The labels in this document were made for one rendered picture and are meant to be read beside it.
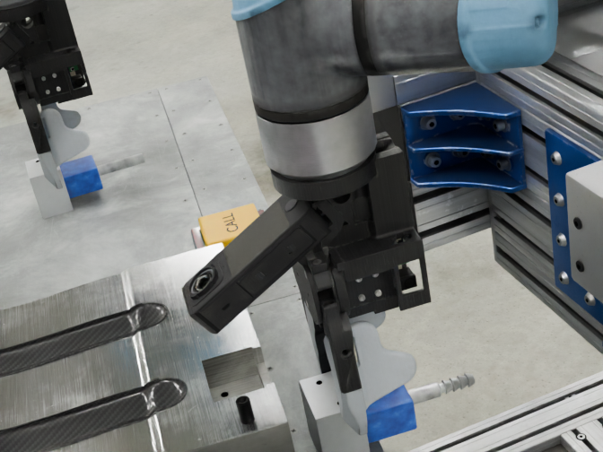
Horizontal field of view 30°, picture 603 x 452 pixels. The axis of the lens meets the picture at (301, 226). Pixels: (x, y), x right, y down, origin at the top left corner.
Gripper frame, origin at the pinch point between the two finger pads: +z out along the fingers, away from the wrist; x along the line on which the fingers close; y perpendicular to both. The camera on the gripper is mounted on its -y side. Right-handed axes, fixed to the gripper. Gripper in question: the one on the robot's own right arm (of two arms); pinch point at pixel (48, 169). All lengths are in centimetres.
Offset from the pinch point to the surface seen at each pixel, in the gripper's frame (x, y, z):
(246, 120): 185, 59, 84
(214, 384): -51, 7, -2
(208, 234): -23.9, 13.2, 1.0
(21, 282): -15.1, -5.9, 4.7
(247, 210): -21.5, 17.9, 0.9
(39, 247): -8.8, -3.2, 4.7
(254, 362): -52, 11, -3
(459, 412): 31, 58, 84
